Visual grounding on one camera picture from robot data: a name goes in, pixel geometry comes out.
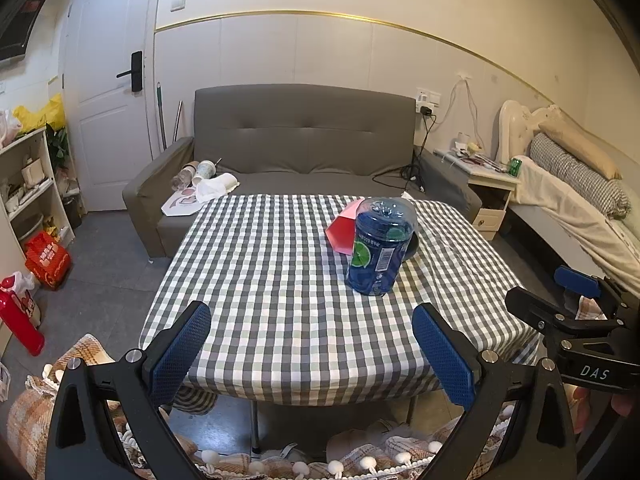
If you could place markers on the paper drink cup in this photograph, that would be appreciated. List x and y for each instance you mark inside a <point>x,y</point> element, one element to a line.
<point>205,170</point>

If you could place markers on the metal table leg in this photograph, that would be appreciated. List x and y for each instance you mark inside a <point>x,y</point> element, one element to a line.
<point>255,425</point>

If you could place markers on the beige pillow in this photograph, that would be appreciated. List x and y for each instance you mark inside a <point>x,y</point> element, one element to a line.
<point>580,145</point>

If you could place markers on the yellow plastic bag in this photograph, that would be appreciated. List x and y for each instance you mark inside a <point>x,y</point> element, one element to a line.
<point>42,115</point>

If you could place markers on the person's right hand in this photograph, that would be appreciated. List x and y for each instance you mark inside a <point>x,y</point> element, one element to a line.
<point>625,404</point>

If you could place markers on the clear plastic bottle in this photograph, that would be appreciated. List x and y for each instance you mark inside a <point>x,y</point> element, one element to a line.
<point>182,177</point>

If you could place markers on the white door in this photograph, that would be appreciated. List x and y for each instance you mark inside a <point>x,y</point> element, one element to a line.
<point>102,110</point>

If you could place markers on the dark trash bin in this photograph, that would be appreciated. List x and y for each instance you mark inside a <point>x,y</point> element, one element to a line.
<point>71,211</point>

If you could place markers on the red fire extinguisher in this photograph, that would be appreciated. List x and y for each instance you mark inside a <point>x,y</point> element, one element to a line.
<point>21,322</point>

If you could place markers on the black dish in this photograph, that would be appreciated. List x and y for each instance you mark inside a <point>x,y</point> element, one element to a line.
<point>412,249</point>

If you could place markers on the red shopping bag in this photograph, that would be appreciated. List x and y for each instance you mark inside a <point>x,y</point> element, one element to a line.
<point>47,260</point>

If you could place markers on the white light switch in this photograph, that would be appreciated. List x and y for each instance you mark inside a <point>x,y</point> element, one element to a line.
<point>177,3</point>

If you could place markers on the checked long pillow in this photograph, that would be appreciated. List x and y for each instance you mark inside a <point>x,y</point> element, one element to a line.
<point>582,177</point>

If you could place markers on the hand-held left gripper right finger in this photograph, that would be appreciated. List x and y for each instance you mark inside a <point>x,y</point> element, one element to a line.
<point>444,357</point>

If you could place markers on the plaid pom-pom blanket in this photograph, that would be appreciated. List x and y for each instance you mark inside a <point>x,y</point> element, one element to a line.
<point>35,410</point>

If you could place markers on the white shelf unit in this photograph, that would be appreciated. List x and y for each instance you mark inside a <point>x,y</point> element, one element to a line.
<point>25,195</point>

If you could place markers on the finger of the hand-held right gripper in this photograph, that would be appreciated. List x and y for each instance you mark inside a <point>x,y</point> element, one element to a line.
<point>577,281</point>
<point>532,310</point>

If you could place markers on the white wall socket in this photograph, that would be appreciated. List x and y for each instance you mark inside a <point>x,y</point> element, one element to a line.
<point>428,98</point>

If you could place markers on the grey sofa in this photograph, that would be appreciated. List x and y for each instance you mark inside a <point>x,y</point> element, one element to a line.
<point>300,150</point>

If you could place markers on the white bed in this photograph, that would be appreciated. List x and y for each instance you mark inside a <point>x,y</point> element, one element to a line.
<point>560,230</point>

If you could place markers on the blue plastic bottle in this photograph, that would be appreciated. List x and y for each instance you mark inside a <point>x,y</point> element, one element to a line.
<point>380,250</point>

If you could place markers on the green plant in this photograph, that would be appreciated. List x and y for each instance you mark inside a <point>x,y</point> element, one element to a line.
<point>59,147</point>

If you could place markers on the grey checked tablecloth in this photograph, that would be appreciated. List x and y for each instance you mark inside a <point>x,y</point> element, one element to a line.
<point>280,280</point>

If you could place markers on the white nightstand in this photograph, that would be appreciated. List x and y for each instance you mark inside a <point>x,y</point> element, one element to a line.
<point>487,195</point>

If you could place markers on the white paper cup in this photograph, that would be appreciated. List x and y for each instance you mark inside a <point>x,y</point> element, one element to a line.
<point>220,184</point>

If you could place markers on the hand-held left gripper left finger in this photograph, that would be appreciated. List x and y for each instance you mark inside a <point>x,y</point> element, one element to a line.
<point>181,357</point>

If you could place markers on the metal stick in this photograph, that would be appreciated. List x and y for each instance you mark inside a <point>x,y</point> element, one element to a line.
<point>177,121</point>

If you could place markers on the cream bed blanket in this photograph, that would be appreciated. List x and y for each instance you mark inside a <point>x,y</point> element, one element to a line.
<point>565,205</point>

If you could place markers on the green can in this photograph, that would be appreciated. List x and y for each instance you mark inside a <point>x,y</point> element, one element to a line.
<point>515,166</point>

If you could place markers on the red paper envelope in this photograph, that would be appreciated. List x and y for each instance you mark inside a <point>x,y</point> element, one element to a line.
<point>341,235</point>

